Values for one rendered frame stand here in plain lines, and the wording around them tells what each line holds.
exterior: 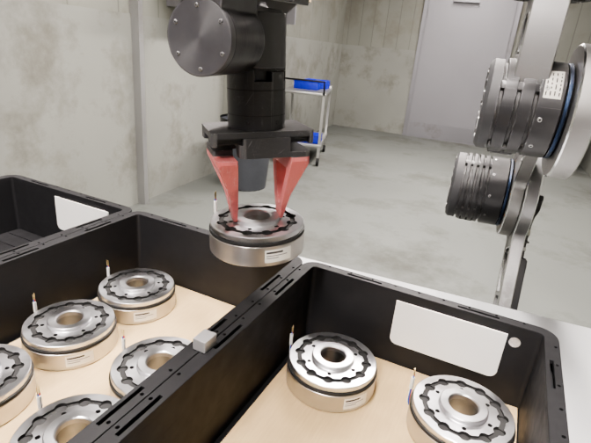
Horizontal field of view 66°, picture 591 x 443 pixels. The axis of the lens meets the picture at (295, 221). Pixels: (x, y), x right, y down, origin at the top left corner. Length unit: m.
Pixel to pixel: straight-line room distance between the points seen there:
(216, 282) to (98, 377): 0.21
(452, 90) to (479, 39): 0.77
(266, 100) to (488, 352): 0.37
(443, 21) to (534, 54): 6.91
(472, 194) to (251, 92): 0.88
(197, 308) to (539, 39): 0.62
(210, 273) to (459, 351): 0.36
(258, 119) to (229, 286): 0.31
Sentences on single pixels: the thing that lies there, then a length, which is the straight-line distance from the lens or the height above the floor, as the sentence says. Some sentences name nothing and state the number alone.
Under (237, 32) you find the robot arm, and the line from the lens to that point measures 0.37.
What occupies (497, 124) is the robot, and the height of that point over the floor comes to 1.11.
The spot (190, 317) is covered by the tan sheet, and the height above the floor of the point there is 0.83.
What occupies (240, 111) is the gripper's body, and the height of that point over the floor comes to 1.13.
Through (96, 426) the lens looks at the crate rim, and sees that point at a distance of 0.38.
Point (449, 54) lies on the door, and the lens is 7.63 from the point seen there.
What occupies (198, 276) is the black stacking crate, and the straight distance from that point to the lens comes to 0.70.
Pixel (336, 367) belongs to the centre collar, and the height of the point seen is 0.87.
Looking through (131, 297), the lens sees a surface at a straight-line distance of 0.65.
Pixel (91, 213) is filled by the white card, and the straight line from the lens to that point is 0.82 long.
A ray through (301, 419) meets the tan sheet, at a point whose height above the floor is 0.83.
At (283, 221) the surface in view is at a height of 1.02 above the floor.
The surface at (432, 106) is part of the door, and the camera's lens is 7.67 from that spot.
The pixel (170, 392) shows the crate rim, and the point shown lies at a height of 0.93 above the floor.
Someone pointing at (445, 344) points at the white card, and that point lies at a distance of 0.58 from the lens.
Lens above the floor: 1.19
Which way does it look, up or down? 21 degrees down
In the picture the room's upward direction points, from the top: 5 degrees clockwise
